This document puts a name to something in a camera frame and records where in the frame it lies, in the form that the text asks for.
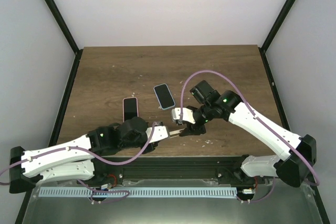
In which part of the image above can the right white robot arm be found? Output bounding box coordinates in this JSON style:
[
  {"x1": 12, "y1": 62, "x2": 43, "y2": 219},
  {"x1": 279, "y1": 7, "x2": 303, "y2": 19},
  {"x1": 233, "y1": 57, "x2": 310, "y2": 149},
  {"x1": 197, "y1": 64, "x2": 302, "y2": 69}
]
[{"x1": 171, "y1": 80, "x2": 317, "y2": 187}]

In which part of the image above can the phone in pink case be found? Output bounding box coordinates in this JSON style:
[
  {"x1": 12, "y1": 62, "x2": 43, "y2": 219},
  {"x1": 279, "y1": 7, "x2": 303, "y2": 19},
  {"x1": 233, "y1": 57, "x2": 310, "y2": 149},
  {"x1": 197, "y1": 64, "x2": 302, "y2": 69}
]
[{"x1": 122, "y1": 97, "x2": 139, "y2": 121}]

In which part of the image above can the light blue slotted cable duct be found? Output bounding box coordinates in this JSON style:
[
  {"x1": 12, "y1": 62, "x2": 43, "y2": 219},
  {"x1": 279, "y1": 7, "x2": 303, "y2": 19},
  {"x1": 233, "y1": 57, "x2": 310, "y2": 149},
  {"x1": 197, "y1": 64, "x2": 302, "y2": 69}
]
[{"x1": 38, "y1": 187, "x2": 237, "y2": 198}]

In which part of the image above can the phone in blue case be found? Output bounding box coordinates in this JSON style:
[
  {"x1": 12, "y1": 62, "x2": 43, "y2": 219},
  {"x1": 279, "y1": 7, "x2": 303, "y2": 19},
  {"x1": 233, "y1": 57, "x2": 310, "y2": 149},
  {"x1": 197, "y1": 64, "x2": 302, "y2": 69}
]
[{"x1": 153, "y1": 83, "x2": 175, "y2": 110}]

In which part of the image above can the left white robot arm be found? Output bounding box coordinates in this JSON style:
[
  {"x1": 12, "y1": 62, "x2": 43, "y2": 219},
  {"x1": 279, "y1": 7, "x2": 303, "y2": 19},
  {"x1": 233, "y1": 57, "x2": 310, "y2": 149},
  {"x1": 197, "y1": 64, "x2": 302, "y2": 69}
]
[{"x1": 8, "y1": 117, "x2": 169, "y2": 194}]

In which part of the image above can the black frame post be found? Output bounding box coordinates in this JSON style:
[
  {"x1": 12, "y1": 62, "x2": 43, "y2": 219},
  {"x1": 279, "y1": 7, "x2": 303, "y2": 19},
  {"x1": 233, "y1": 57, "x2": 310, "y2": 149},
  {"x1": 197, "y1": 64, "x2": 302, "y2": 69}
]
[
  {"x1": 261, "y1": 0, "x2": 296, "y2": 52},
  {"x1": 44, "y1": 0, "x2": 80, "y2": 55}
]

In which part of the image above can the left black frame post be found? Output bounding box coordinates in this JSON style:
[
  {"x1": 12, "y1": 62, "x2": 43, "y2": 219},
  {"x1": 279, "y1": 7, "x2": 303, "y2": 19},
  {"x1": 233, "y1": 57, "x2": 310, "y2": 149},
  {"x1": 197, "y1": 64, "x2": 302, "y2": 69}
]
[{"x1": 44, "y1": 0, "x2": 80, "y2": 55}]

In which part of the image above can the phone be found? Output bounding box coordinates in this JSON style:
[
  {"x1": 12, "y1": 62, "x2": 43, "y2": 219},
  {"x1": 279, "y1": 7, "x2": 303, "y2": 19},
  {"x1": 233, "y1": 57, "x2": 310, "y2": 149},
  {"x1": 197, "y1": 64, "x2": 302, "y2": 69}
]
[
  {"x1": 153, "y1": 83, "x2": 175, "y2": 110},
  {"x1": 169, "y1": 129, "x2": 184, "y2": 138},
  {"x1": 122, "y1": 97, "x2": 139, "y2": 121}
]

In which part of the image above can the left black table edge rail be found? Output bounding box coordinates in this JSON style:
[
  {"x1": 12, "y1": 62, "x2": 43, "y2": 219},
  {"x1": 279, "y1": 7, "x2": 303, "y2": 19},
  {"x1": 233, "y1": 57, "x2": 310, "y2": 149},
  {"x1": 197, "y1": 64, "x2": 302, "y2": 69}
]
[{"x1": 48, "y1": 49, "x2": 83, "y2": 147}]

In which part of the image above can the right black frame post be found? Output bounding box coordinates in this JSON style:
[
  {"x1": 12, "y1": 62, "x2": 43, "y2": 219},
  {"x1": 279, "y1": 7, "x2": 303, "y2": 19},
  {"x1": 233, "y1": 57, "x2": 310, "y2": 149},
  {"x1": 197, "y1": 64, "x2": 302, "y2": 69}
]
[{"x1": 261, "y1": 0, "x2": 296, "y2": 52}]

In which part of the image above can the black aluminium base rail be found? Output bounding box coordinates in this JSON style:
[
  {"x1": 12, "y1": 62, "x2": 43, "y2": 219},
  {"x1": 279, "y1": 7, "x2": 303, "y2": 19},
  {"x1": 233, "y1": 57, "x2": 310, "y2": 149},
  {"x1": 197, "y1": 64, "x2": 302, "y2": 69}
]
[{"x1": 85, "y1": 156, "x2": 265, "y2": 186}]

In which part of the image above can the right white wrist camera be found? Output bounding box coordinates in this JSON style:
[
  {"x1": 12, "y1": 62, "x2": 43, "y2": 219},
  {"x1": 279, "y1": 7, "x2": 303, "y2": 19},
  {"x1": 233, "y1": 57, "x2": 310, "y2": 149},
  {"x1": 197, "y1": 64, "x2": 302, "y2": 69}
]
[{"x1": 171, "y1": 108, "x2": 195, "y2": 125}]

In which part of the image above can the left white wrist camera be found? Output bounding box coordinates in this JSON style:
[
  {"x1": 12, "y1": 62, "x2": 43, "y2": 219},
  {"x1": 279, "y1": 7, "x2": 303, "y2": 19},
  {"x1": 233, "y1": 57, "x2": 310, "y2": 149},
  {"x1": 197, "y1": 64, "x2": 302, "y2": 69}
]
[{"x1": 149, "y1": 123, "x2": 170, "y2": 143}]

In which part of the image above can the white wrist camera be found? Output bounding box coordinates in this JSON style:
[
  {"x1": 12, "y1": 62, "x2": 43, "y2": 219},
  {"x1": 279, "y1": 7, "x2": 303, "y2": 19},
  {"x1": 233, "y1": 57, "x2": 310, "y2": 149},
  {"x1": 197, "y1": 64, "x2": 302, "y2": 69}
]
[
  {"x1": 149, "y1": 123, "x2": 170, "y2": 143},
  {"x1": 171, "y1": 108, "x2": 195, "y2": 125}
]

